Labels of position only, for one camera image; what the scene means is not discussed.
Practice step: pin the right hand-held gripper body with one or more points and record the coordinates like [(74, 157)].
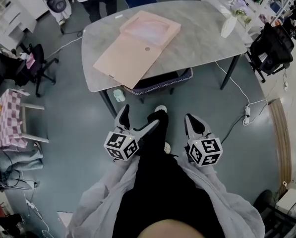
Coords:
[(208, 149)]

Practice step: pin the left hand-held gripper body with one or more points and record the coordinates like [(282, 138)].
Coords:
[(116, 142)]

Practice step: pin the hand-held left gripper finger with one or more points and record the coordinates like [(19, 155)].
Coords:
[(120, 121), (147, 128)]

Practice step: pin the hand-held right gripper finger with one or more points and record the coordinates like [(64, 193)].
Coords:
[(187, 126), (209, 130)]

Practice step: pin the person's left forearm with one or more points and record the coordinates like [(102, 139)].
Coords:
[(105, 197)]

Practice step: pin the person's right forearm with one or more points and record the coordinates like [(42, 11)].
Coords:
[(222, 202)]

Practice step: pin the person's white shoe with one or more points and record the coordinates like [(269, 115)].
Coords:
[(160, 108), (167, 147)]

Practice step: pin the small pale container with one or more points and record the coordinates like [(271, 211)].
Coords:
[(119, 95)]

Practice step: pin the white power strip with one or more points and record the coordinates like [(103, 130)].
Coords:
[(247, 114)]

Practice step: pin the person's black clothes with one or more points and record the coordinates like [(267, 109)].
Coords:
[(165, 187)]

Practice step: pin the black round stand base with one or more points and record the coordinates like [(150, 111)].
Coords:
[(261, 202)]

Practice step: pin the grey marble table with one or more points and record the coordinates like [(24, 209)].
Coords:
[(202, 41)]

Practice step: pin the person's chin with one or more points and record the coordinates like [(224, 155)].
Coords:
[(173, 230)]

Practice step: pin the pale marbled floor mat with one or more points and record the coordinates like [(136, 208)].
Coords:
[(64, 219)]

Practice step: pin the white ribbed vase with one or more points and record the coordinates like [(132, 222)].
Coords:
[(228, 27)]

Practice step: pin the pink tissue box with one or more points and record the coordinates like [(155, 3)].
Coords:
[(30, 61)]

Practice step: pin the table with checked pink cloth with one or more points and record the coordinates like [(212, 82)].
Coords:
[(9, 118)]

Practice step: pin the bunch of pale flowers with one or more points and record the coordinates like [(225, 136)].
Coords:
[(242, 11)]

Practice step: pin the grey rounded device on stand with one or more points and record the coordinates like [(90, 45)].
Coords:
[(58, 5)]

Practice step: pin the white shelf unit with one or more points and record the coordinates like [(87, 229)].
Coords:
[(9, 14)]

